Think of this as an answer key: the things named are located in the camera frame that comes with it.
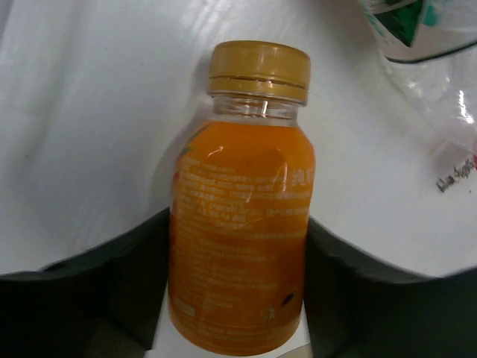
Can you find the orange juice bottle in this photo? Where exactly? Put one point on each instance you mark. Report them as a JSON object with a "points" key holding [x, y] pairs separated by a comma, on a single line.
{"points": [[240, 203]]}

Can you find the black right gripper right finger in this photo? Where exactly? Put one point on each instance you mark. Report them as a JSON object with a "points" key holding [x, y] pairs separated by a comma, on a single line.
{"points": [[358, 306]]}

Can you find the red label red cap bottle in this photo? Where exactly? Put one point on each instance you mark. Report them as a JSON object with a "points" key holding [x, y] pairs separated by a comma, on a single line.
{"points": [[428, 48]]}

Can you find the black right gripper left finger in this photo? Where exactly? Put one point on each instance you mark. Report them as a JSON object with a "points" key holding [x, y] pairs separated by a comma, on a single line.
{"points": [[55, 312]]}

